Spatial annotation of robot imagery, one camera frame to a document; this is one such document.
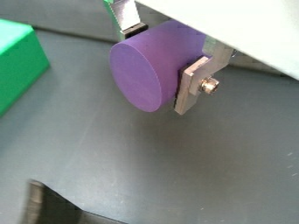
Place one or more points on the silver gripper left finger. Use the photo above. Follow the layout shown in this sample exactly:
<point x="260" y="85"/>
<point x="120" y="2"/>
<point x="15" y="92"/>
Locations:
<point x="124" y="16"/>

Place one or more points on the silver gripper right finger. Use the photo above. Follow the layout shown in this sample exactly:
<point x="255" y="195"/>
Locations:
<point x="196" y="74"/>

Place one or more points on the purple cylinder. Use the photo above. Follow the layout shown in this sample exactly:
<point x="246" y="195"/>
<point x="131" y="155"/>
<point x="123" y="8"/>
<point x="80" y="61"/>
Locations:
<point x="145" y="62"/>

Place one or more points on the green foam shape-sorter block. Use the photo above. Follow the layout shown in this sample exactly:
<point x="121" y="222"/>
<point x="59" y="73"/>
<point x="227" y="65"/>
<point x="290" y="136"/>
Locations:
<point x="23" y="61"/>

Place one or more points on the black curved cradle stand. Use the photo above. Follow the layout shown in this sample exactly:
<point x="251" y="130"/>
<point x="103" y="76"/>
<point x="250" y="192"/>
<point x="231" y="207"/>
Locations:
<point x="48" y="208"/>

